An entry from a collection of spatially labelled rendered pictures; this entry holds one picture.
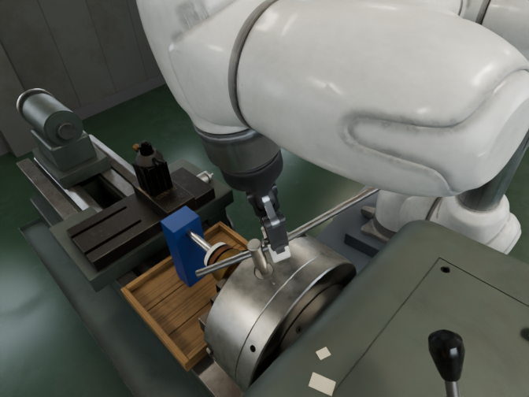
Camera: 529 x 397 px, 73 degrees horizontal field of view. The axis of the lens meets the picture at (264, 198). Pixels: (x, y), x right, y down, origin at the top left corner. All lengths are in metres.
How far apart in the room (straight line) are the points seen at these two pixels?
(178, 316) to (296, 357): 0.54
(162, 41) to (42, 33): 3.59
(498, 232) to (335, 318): 0.67
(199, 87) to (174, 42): 0.04
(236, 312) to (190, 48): 0.45
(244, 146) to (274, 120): 0.12
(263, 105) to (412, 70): 0.09
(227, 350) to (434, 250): 0.39
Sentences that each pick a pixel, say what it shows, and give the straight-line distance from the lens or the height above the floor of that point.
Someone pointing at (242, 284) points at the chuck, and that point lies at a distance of 0.63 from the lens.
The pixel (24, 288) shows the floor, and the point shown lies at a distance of 2.59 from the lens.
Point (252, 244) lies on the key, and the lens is 0.55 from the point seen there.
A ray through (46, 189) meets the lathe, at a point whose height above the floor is 0.87.
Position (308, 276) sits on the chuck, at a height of 1.24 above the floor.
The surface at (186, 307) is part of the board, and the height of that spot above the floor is 0.89.
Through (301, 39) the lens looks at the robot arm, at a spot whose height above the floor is 1.66.
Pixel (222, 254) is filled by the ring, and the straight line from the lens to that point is 0.81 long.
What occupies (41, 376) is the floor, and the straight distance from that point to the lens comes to 2.19.
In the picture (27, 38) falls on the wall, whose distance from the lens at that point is 3.84.
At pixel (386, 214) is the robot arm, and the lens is 1.22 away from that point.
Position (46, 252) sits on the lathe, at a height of 0.54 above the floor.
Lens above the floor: 1.73
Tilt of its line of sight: 41 degrees down
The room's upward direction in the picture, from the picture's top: 3 degrees counter-clockwise
